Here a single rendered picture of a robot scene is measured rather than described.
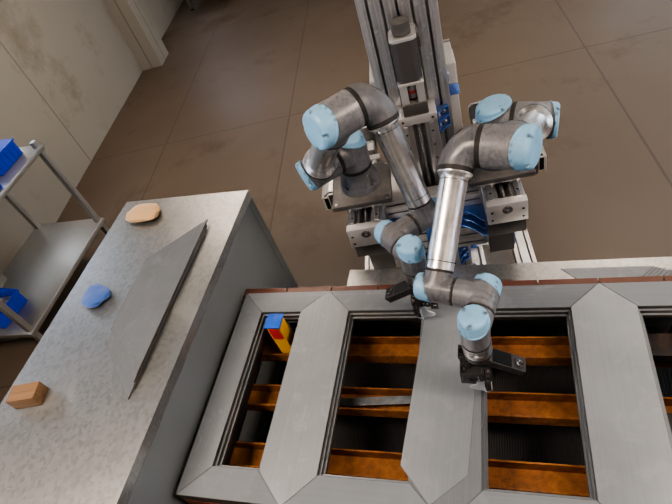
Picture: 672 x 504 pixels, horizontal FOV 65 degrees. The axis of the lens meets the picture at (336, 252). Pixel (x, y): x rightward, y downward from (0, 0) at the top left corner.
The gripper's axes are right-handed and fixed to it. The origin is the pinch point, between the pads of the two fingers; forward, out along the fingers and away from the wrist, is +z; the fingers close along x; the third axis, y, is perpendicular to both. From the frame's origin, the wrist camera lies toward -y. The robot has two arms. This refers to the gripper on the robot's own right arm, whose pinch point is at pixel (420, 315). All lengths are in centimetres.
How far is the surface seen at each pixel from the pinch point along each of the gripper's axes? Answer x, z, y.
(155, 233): 28, -18, -106
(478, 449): -42.7, 0.7, 18.3
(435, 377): -21.9, 0.7, 5.9
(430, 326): -3.7, 0.7, 3.3
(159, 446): -53, -10, -71
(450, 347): -11.5, 0.7, 9.9
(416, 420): -35.6, 0.7, 1.2
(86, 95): 296, 49, -352
